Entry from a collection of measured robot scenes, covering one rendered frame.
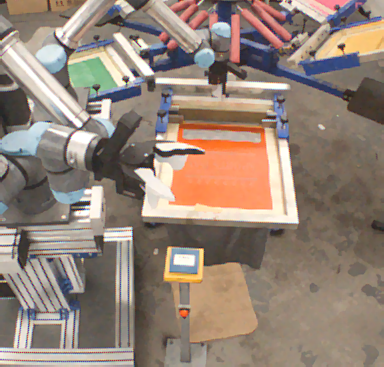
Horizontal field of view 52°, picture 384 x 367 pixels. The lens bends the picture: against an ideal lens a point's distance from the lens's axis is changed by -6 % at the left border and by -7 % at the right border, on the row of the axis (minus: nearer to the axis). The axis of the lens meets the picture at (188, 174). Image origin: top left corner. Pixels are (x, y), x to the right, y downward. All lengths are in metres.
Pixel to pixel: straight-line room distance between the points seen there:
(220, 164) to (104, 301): 0.98
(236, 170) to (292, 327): 1.07
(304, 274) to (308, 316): 0.29
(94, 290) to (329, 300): 1.36
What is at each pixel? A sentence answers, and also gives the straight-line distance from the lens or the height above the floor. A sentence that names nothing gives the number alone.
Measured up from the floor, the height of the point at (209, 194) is 0.96.
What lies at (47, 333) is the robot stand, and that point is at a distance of 2.28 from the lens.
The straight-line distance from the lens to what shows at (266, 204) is 1.68.
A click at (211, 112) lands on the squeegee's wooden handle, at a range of 1.95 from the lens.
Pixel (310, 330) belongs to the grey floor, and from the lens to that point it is 2.50.
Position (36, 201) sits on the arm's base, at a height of 1.30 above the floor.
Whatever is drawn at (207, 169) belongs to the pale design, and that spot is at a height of 0.96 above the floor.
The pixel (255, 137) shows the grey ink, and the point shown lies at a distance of 1.96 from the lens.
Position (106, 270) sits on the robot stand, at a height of 0.21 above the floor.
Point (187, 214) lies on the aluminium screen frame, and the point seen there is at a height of 0.99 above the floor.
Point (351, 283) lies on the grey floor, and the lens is 2.73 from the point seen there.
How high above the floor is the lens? 2.20
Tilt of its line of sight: 45 degrees down
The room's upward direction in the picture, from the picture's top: straight up
